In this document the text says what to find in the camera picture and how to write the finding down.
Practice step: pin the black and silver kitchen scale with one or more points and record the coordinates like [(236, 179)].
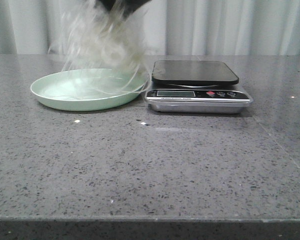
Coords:
[(191, 86)]

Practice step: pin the white translucent vermicelli bundle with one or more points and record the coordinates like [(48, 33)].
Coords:
[(91, 37)]

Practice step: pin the light green round plate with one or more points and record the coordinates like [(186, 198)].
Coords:
[(88, 89)]

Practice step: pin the white pleated curtain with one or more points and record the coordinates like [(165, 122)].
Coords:
[(168, 27)]

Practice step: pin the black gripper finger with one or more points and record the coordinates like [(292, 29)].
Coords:
[(127, 6)]

